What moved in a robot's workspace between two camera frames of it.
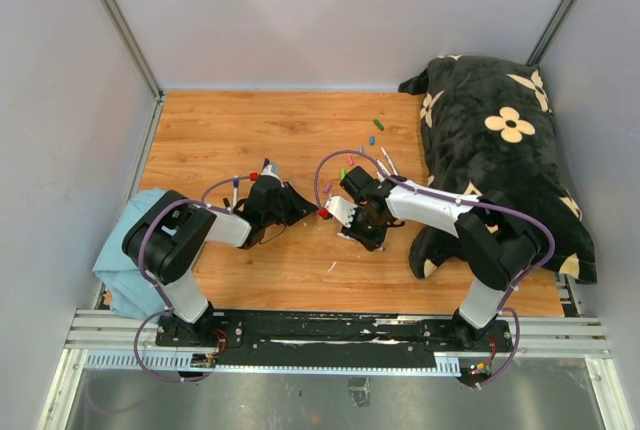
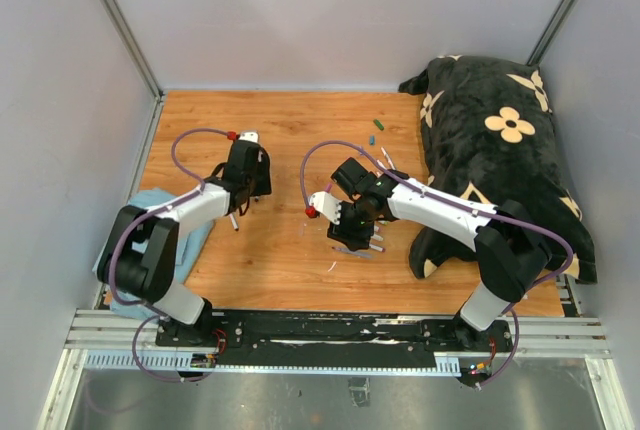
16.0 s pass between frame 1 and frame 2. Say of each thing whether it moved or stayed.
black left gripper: moved
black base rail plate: stayed
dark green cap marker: stayed
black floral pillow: stayed
